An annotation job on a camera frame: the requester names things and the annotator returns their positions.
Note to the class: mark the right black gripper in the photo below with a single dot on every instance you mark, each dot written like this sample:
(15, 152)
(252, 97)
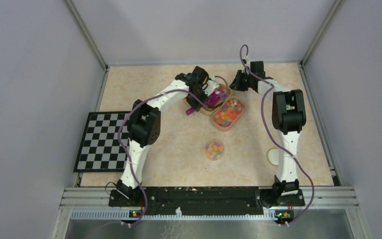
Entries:
(235, 85)

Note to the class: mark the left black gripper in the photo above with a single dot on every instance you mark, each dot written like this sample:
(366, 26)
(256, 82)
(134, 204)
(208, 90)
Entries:
(197, 105)

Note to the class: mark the purple plastic scoop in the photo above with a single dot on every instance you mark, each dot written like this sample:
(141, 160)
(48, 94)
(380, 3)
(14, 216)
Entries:
(215, 99)

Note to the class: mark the clear plastic cup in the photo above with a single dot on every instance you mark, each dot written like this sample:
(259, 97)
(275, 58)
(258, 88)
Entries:
(214, 149)

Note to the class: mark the white round lid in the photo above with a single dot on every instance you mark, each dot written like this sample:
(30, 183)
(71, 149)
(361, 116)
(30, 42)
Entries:
(273, 156)

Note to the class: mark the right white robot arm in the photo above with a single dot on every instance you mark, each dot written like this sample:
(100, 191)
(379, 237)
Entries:
(288, 118)

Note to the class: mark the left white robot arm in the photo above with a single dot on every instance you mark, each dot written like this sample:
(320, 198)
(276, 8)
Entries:
(144, 122)

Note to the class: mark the tray of yellow purple candies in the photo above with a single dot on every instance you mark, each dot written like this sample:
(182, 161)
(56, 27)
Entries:
(209, 112)

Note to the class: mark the tray of orange pink candies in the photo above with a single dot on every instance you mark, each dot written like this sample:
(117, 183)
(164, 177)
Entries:
(225, 117)

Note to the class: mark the black white checkerboard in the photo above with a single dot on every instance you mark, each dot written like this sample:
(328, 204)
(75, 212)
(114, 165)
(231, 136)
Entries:
(99, 150)

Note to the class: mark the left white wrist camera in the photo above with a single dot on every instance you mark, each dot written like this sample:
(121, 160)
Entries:
(210, 86)

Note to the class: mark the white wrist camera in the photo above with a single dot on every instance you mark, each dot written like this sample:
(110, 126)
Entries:
(246, 66)
(210, 86)

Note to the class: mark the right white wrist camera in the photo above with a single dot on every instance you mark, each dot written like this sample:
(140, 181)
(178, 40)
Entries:
(246, 66)

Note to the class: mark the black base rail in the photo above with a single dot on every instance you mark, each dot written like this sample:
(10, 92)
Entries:
(205, 201)

